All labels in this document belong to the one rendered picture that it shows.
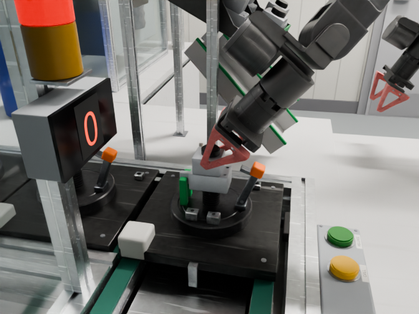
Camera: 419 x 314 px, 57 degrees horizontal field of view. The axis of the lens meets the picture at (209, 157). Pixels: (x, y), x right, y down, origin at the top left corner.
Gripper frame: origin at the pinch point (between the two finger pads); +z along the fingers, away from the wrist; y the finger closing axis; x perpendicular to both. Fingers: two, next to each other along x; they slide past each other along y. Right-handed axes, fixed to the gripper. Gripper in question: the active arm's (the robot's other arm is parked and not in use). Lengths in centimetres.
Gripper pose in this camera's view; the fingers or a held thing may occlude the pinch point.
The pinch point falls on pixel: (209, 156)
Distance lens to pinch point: 61.3
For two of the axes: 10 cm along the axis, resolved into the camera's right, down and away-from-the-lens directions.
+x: 7.5, 6.4, 1.6
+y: -2.1, 4.6, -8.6
